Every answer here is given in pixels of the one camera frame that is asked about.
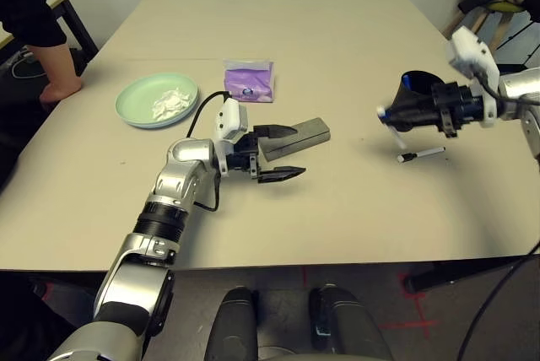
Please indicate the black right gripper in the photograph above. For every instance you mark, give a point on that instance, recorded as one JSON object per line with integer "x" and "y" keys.
{"x": 457, "y": 103}

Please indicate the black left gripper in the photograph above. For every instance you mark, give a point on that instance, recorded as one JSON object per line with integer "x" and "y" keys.
{"x": 242, "y": 154}

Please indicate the blue-capped white marker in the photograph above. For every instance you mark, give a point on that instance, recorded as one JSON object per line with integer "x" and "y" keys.
{"x": 398, "y": 137}

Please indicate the black-capped white marker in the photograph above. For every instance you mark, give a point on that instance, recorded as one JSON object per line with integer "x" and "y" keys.
{"x": 426, "y": 152}

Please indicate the grey glasses case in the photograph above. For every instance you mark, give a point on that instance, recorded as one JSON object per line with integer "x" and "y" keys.
{"x": 308, "y": 133}

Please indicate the white tissue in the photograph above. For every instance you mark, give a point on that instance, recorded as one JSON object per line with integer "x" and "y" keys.
{"x": 169, "y": 103}

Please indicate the light green plate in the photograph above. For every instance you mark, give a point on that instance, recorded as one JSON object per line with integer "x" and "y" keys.
{"x": 135, "y": 95}

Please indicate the person's bare forearm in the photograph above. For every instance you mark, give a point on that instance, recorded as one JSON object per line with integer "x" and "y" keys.
{"x": 55, "y": 61}

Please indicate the robot right silver arm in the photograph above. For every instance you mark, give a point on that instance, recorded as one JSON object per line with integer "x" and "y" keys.
{"x": 519, "y": 91}

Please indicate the robot left silver arm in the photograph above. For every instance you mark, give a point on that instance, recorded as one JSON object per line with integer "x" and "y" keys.
{"x": 185, "y": 158}

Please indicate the person's hand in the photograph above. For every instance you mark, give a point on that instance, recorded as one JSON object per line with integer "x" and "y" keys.
{"x": 59, "y": 90}

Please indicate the black pen cup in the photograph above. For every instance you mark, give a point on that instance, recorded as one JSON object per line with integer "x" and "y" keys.
{"x": 422, "y": 82}

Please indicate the blue marker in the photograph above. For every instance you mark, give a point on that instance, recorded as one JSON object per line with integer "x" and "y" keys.
{"x": 407, "y": 82}

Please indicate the purple tissue pack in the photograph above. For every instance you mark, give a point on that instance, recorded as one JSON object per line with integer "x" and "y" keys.
{"x": 249, "y": 80}

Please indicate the short red tape strip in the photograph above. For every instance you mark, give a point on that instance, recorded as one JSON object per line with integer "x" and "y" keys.
{"x": 304, "y": 276}

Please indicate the thin black stand leg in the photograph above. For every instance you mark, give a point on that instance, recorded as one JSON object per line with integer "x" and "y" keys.
{"x": 521, "y": 34}

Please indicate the black table foot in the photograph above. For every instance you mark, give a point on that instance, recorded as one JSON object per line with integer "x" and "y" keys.
{"x": 430, "y": 283}

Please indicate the robot left leg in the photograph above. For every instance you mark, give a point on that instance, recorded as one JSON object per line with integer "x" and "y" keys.
{"x": 234, "y": 323}

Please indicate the robot leg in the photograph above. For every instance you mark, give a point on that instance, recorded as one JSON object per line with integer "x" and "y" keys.
{"x": 354, "y": 323}
{"x": 234, "y": 323}

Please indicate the robot right leg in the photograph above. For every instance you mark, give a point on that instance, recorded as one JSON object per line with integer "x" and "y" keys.
{"x": 354, "y": 323}

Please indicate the robot grey waist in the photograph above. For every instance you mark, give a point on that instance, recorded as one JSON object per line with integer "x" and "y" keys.
{"x": 284, "y": 354}

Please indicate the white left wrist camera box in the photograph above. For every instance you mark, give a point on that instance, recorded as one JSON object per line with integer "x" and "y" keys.
{"x": 230, "y": 118}

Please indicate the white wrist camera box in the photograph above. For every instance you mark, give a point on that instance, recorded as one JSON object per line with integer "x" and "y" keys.
{"x": 230, "y": 118}
{"x": 468, "y": 53}

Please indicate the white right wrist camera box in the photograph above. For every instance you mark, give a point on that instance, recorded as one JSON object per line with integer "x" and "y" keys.
{"x": 468, "y": 53}

